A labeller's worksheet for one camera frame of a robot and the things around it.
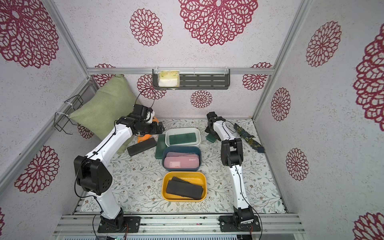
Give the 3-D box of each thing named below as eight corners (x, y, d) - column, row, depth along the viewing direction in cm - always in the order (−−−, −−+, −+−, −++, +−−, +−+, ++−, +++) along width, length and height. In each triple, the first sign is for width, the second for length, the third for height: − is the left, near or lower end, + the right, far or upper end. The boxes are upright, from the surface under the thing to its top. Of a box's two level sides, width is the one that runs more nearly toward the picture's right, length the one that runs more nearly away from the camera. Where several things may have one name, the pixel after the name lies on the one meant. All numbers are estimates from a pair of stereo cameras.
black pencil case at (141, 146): (129, 157, 101) (128, 155, 99) (127, 149, 105) (126, 147, 103) (158, 145, 107) (157, 143, 105) (155, 138, 111) (154, 136, 109)
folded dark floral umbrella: (259, 156, 102) (262, 152, 98) (230, 128, 117) (232, 124, 114) (265, 151, 104) (268, 148, 100) (237, 125, 119) (238, 121, 116)
